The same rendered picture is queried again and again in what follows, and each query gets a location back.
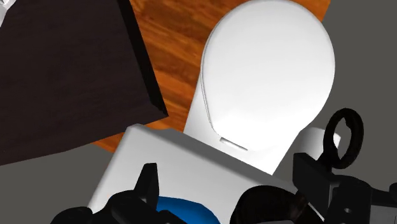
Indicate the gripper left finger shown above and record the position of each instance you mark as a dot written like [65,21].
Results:
[145,186]

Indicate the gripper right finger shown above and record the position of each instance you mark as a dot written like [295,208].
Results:
[313,180]

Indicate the blue round object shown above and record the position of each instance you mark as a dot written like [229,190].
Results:
[189,211]

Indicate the black round object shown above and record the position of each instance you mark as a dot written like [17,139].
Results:
[263,201]

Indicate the white toilet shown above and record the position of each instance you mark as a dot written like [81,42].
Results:
[266,77]

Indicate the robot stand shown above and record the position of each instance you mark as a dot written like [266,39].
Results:
[68,77]

